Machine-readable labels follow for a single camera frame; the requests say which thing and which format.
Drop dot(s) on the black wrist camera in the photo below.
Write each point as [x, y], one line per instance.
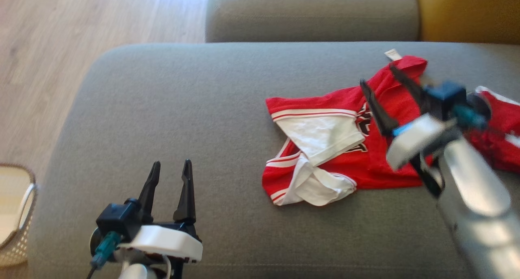
[445, 98]
[118, 218]

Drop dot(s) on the red white-trimmed basketball shorts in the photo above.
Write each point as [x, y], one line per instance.
[501, 137]

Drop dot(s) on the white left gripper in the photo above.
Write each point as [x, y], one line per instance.
[162, 242]

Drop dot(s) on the large grey sofa ottoman cushion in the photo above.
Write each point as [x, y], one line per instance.
[183, 120]

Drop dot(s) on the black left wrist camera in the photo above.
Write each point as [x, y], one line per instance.
[118, 218]

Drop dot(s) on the grey sofa seat cushion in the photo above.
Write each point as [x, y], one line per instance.
[308, 15]

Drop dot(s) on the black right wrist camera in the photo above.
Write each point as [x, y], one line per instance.
[445, 98]

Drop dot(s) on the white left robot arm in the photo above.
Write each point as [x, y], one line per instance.
[142, 271]

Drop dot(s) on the red white basketball jersey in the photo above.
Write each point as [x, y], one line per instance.
[325, 149]

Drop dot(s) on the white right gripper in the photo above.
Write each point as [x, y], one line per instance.
[412, 143]

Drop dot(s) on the woven laundry basket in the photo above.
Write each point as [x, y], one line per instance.
[12, 214]

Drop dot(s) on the yellow sofa backrest cushion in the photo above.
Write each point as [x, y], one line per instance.
[467, 11]

